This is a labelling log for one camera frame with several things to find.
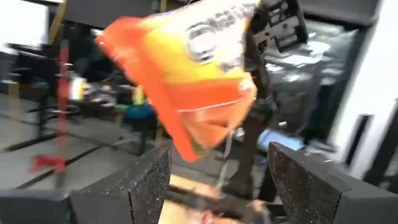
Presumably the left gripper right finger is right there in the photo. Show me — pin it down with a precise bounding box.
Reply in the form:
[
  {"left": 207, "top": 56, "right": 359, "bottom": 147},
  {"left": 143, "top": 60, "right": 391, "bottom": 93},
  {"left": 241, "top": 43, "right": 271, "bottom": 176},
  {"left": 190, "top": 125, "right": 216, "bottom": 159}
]
[{"left": 267, "top": 142, "right": 398, "bottom": 224}]

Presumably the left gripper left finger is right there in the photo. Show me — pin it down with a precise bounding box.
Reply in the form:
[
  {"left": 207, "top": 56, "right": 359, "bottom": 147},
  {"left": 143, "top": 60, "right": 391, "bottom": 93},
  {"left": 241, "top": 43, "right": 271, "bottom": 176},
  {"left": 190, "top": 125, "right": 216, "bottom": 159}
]
[{"left": 0, "top": 144, "right": 174, "bottom": 224}]

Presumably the orange Maruchan noodle pack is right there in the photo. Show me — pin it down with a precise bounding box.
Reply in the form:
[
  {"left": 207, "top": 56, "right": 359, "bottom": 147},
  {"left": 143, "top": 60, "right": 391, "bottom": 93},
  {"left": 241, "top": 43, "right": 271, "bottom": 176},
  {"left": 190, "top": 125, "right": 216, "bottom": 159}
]
[{"left": 95, "top": 0, "right": 259, "bottom": 163}]

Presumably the black metal desk frame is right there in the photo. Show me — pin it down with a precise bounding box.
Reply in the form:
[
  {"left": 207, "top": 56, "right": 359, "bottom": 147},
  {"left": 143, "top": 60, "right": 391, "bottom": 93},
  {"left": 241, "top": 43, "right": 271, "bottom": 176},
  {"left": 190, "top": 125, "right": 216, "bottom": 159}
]
[{"left": 6, "top": 42, "right": 81, "bottom": 138}]

